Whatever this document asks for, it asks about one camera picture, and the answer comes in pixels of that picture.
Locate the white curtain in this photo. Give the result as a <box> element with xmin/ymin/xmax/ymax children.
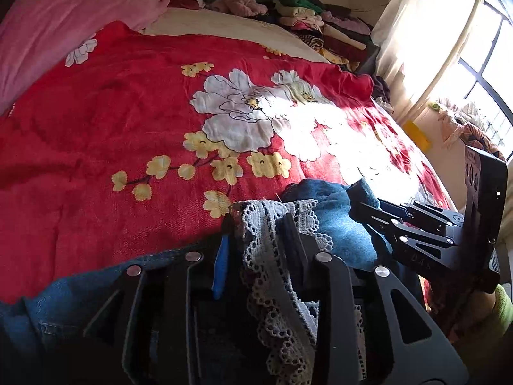
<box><xmin>373</xmin><ymin>0</ymin><xmax>487</xmax><ymax>123</ymax></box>

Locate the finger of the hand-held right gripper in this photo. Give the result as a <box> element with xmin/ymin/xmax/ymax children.
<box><xmin>358</xmin><ymin>201</ymin><xmax>458</xmax><ymax>251</ymax></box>
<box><xmin>377</xmin><ymin>198</ymin><xmax>466</xmax><ymax>227</ymax></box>

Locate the cream pillow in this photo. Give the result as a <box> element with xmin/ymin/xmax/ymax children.
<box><xmin>140</xmin><ymin>8</ymin><xmax>333</xmax><ymax>64</ymax></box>

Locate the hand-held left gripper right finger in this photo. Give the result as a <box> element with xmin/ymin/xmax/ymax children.
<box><xmin>280</xmin><ymin>212</ymin><xmax>469</xmax><ymax>385</ymax></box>

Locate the pile of folded clothes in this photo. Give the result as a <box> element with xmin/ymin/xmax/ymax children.
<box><xmin>266</xmin><ymin>0</ymin><xmax>379</xmax><ymax>73</ymax></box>

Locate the clothes heap on windowsill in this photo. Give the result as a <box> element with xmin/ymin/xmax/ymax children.
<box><xmin>429</xmin><ymin>98</ymin><xmax>506</xmax><ymax>161</ymax></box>

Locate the pink fluffy garment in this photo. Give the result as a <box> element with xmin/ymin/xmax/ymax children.
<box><xmin>210</xmin><ymin>0</ymin><xmax>268</xmax><ymax>17</ymax></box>

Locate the pink quilt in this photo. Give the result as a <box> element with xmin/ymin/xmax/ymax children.
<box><xmin>0</xmin><ymin>0</ymin><xmax>176</xmax><ymax>109</ymax></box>

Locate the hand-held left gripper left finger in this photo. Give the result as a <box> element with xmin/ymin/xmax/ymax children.
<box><xmin>82</xmin><ymin>209</ymin><xmax>243</xmax><ymax>385</ymax></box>

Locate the person's right forearm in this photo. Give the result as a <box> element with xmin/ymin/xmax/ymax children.
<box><xmin>449</xmin><ymin>283</ymin><xmax>513</xmax><ymax>343</ymax></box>

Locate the red floral blanket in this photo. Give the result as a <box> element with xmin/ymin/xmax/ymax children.
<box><xmin>0</xmin><ymin>20</ymin><xmax>455</xmax><ymax>305</ymax></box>

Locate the dark red garment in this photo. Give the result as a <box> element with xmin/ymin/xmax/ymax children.
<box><xmin>166</xmin><ymin>0</ymin><xmax>206</xmax><ymax>11</ymax></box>

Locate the purple crumpled garment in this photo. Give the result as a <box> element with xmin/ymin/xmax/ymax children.
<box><xmin>371</xmin><ymin>74</ymin><xmax>395</xmax><ymax>109</ymax></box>

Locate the yellow box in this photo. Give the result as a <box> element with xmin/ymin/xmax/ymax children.
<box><xmin>402</xmin><ymin>119</ymin><xmax>431</xmax><ymax>151</ymax></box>

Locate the window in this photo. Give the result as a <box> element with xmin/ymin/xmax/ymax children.
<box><xmin>457</xmin><ymin>0</ymin><xmax>513</xmax><ymax>161</ymax></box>

